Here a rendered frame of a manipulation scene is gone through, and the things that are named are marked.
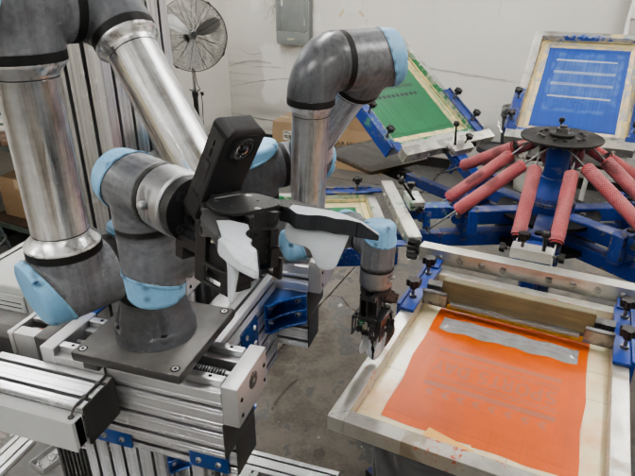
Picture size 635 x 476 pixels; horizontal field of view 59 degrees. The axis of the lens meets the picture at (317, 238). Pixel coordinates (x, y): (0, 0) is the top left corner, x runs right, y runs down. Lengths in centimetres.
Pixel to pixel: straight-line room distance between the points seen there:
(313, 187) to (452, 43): 467
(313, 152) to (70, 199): 47
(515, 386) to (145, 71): 109
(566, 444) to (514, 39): 463
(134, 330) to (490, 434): 77
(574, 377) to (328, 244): 110
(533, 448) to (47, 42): 115
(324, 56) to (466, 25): 467
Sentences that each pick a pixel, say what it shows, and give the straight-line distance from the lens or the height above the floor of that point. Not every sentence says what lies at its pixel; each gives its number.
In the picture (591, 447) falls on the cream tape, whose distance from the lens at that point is 139.
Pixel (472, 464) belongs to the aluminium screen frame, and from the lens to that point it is 121.
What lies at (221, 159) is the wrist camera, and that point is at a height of 173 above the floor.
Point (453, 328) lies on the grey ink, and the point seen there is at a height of 98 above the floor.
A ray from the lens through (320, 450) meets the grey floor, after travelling 261.
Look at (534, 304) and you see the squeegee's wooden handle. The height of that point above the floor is 106.
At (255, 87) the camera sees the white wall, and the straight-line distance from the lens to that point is 672.
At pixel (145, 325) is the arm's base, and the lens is 106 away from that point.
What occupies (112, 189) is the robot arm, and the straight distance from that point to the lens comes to 68.
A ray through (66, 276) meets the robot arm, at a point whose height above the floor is 146.
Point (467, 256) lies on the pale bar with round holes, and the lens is 188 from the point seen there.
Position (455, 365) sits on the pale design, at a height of 98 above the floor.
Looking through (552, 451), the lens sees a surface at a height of 98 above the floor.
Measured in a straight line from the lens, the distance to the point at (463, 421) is 135.
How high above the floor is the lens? 189
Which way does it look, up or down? 26 degrees down
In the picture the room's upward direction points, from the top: straight up
